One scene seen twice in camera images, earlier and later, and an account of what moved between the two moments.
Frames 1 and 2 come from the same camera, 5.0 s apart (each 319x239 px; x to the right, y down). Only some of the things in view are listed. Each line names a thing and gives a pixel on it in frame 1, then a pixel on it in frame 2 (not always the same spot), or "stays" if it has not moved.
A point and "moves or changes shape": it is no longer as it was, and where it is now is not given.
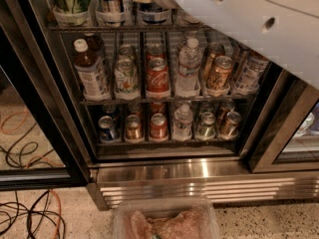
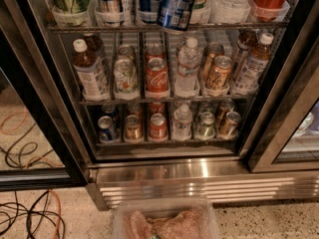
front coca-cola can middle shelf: x=158 y=79 stays
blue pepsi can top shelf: x=149 y=12 moves or changes shape
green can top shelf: x=71 y=4 stays
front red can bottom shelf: x=159 y=130 stays
